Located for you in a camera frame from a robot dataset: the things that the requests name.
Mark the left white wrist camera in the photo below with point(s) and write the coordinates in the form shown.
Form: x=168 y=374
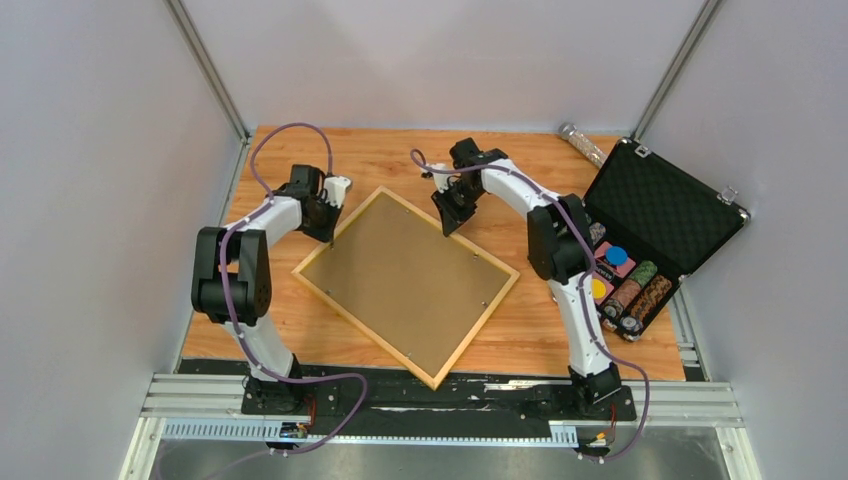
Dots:
x=337 y=187

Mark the black aluminium chip case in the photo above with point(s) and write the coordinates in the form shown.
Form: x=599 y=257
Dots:
x=668 y=222

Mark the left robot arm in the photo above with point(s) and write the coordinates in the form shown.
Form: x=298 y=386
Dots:
x=232 y=279

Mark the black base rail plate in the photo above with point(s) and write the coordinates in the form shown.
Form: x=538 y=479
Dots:
x=393 y=403

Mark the yellow round chip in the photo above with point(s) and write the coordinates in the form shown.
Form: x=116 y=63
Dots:
x=600 y=289

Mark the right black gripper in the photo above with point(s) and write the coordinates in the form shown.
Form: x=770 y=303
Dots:
x=451 y=215

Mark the blue round chip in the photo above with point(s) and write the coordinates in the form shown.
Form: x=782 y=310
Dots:
x=616 y=256

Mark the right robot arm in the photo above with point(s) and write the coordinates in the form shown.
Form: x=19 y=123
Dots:
x=558 y=252

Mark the brown cardboard backing board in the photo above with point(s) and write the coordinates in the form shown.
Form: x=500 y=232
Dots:
x=407 y=285

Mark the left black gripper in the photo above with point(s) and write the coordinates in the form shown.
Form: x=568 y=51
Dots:
x=328 y=233

